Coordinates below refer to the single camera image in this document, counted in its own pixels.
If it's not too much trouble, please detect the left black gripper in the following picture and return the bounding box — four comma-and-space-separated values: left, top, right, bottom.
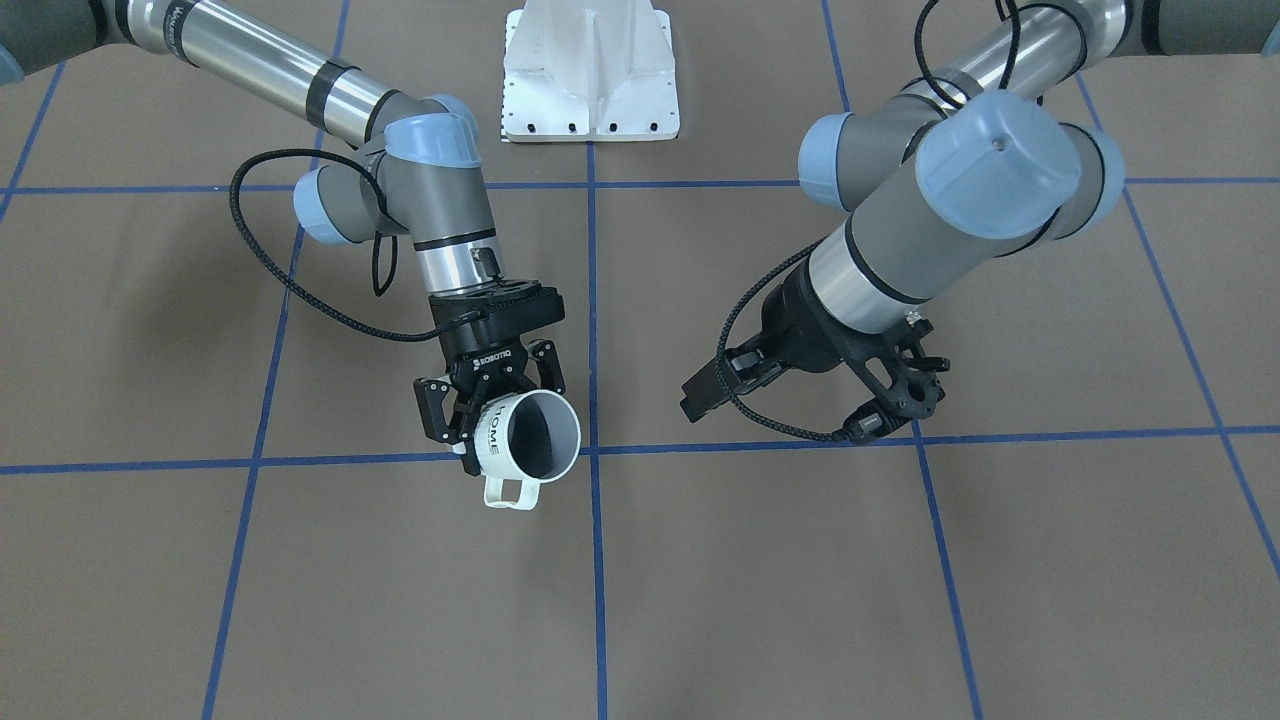
680, 260, 870, 423

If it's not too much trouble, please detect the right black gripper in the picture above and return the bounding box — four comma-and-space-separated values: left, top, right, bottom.
413, 281, 566, 445

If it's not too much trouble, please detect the white ceramic mug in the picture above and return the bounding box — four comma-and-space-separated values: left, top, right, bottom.
474, 389, 581, 511

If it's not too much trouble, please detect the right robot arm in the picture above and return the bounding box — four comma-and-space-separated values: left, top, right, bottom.
3, 1, 581, 460

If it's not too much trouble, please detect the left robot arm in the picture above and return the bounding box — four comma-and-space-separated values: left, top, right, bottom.
680, 1, 1277, 445

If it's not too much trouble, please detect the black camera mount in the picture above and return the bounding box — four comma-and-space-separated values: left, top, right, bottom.
833, 311, 950, 445

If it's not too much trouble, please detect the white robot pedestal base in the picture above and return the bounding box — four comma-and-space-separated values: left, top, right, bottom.
500, 1, 681, 143

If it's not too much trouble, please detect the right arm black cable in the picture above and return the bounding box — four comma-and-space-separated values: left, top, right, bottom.
229, 149, 471, 345

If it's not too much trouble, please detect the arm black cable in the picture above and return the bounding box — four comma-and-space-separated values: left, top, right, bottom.
229, 149, 471, 345
716, 0, 1030, 443

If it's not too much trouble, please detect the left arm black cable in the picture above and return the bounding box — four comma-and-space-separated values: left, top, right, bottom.
716, 0, 1030, 443

